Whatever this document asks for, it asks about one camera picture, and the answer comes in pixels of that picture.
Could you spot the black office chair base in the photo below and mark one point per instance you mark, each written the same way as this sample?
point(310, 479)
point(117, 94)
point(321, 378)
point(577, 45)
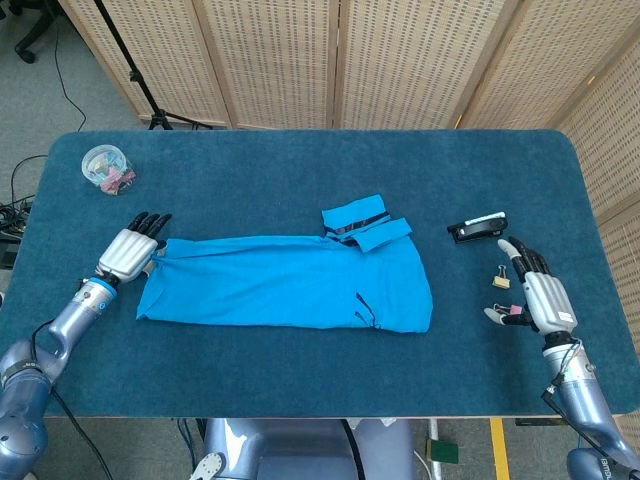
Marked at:
point(32, 35)

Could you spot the blue printed T-shirt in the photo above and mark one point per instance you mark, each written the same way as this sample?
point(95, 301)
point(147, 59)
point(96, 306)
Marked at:
point(275, 285)

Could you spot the black stapler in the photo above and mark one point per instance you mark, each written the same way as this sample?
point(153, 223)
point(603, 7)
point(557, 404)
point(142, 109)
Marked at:
point(477, 232)

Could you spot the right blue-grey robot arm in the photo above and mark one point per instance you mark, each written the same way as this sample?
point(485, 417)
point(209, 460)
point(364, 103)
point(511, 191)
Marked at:
point(585, 405)

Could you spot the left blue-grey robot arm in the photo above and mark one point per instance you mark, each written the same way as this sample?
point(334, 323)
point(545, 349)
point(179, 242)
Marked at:
point(25, 400)

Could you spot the black floor box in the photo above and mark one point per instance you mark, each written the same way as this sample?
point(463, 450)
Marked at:
point(7, 257)

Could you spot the green box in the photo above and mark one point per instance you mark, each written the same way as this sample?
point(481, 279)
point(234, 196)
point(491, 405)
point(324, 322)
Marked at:
point(442, 451)

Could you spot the yellow binder clip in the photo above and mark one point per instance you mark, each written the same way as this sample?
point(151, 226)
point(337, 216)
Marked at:
point(501, 282)

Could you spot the black tripod stand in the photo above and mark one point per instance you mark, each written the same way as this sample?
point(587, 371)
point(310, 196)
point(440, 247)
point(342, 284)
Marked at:
point(134, 75)

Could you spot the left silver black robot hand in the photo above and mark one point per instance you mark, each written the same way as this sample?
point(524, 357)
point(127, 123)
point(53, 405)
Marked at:
point(125, 255)

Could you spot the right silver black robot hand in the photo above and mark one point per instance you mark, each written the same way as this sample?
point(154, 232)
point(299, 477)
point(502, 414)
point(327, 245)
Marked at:
point(547, 300)

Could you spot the blue carpet table cover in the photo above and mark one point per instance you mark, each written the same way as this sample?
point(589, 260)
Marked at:
point(300, 170)

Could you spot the yellow floor tape strip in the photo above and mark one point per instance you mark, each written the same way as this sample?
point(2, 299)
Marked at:
point(498, 445)

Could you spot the clear plastic clip jar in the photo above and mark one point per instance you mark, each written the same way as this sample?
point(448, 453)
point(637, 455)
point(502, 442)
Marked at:
point(102, 165)

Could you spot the pink binder clip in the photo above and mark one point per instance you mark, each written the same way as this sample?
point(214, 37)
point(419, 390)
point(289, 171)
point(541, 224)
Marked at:
point(515, 310)

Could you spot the blue-grey robot torso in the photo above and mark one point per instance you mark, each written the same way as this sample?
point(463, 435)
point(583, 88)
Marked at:
point(300, 450)

